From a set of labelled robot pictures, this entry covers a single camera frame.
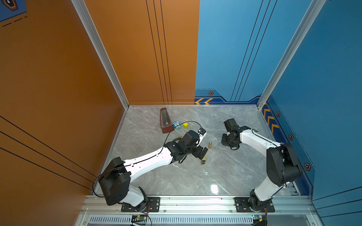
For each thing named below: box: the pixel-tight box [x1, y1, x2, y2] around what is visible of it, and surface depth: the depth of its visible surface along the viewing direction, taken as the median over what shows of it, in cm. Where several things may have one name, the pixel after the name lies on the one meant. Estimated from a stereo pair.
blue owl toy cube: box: [172, 120, 182, 130], surface depth 107 cm
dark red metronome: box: [159, 107, 175, 134], surface depth 100 cm
